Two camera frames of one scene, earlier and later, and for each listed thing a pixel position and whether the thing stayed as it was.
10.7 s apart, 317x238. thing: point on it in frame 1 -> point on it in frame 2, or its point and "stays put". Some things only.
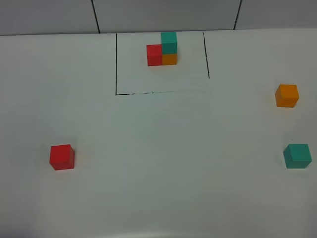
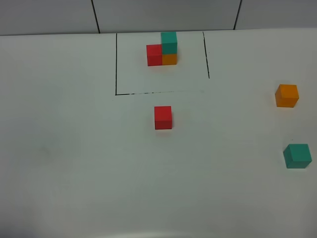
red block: x=62 y=156 -> x=163 y=117
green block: x=297 y=155 stays put
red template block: x=154 y=54 stays put
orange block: x=287 y=95 stays put
